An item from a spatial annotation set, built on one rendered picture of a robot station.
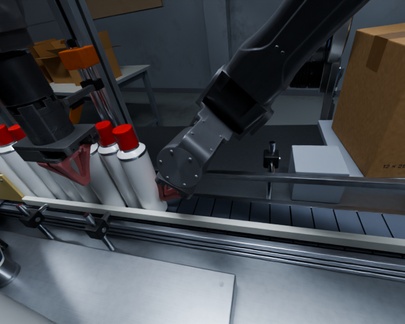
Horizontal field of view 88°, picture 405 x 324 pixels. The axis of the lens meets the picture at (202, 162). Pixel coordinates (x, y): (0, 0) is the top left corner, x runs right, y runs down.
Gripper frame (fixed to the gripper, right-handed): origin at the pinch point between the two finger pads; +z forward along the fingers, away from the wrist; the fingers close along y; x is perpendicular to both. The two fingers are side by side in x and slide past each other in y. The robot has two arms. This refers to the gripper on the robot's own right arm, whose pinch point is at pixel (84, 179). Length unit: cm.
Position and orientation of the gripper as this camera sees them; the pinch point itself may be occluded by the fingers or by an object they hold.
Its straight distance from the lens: 41.6
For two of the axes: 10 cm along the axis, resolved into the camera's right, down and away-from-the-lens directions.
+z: 1.4, 7.8, 6.1
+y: 9.6, 0.5, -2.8
